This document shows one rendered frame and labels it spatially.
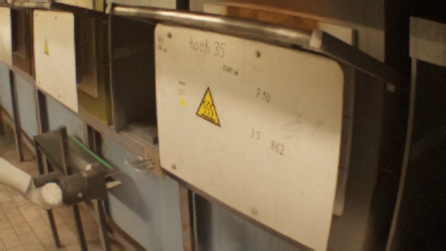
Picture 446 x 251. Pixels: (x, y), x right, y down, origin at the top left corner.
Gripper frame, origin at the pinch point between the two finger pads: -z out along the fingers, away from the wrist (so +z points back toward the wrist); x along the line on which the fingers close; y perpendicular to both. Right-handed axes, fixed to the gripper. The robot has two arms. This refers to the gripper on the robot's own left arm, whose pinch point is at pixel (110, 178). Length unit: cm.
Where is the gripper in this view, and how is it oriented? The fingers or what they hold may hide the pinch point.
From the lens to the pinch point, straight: 155.9
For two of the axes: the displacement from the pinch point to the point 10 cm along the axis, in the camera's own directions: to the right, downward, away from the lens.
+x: -0.3, -9.4, -3.4
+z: -7.9, 2.3, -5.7
